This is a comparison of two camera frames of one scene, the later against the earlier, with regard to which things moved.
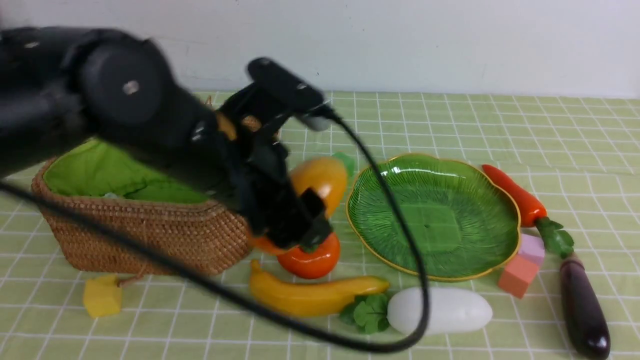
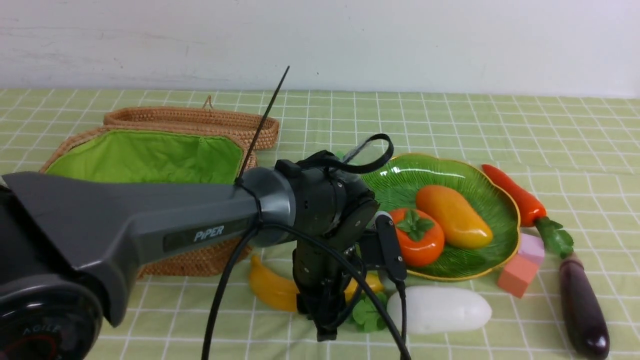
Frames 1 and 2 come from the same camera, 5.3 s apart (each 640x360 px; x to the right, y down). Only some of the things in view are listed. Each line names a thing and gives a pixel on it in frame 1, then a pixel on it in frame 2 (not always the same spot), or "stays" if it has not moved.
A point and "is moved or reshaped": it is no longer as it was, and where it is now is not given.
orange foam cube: [519, 273] stays
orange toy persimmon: [310, 264] is moved or reshaped
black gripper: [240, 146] -> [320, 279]
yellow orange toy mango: [326, 175] is moved or reshaped
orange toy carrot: [532, 212] stays
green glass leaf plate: [467, 222] stays
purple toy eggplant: [586, 326] stays
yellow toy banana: [311, 299] stays
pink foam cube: [533, 247] stays
